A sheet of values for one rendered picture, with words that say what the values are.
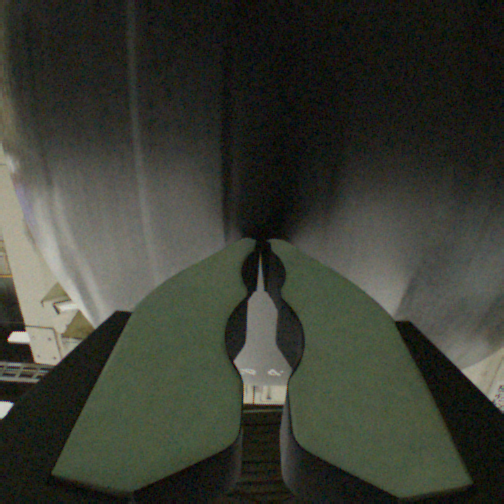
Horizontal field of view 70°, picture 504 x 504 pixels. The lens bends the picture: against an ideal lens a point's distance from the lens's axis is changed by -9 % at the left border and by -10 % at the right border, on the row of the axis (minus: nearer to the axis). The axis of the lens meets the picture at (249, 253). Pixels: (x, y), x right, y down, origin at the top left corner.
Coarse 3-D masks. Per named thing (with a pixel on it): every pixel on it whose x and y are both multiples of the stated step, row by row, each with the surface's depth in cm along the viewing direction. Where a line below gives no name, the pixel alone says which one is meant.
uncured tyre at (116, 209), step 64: (0, 0) 11; (64, 0) 9; (128, 0) 9; (192, 0) 9; (256, 0) 9; (320, 0) 9; (384, 0) 9; (448, 0) 9; (0, 64) 12; (64, 64) 10; (128, 64) 10; (192, 64) 10; (256, 64) 10; (320, 64) 10; (384, 64) 10; (448, 64) 10; (0, 128) 14; (64, 128) 11; (128, 128) 11; (192, 128) 11; (256, 128) 11; (320, 128) 11; (384, 128) 11; (448, 128) 11; (64, 192) 13; (128, 192) 12; (192, 192) 12; (256, 192) 12; (320, 192) 12; (384, 192) 12; (448, 192) 12; (64, 256) 15; (128, 256) 13; (192, 256) 13; (320, 256) 13; (384, 256) 13; (448, 256) 13; (256, 320) 16; (448, 320) 16; (256, 384) 24
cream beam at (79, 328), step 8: (80, 312) 79; (72, 320) 76; (80, 320) 76; (88, 320) 76; (72, 328) 74; (80, 328) 74; (88, 328) 74; (64, 336) 71; (72, 336) 71; (80, 336) 72; (64, 344) 72; (72, 344) 71; (64, 352) 73; (248, 392) 76; (256, 392) 76; (264, 392) 75; (272, 392) 75; (280, 392) 75; (248, 400) 77; (256, 400) 77; (264, 400) 76; (272, 400) 76; (280, 400) 76
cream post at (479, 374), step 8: (496, 352) 38; (488, 360) 39; (496, 360) 39; (472, 368) 41; (480, 368) 40; (488, 368) 39; (496, 368) 39; (472, 376) 41; (480, 376) 40; (488, 376) 40; (496, 376) 40; (480, 384) 40; (488, 384) 40; (488, 392) 41
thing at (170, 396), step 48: (240, 240) 11; (192, 288) 9; (240, 288) 9; (144, 336) 8; (192, 336) 8; (240, 336) 9; (96, 384) 7; (144, 384) 7; (192, 384) 7; (240, 384) 7; (96, 432) 6; (144, 432) 6; (192, 432) 6; (240, 432) 6; (96, 480) 5; (144, 480) 5; (192, 480) 6
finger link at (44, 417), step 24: (120, 312) 8; (96, 336) 8; (72, 360) 7; (96, 360) 7; (48, 384) 6; (72, 384) 6; (24, 408) 6; (48, 408) 6; (72, 408) 6; (0, 432) 5; (24, 432) 6; (48, 432) 6; (0, 456) 5; (24, 456) 5; (48, 456) 5; (0, 480) 5; (24, 480) 5; (48, 480) 5
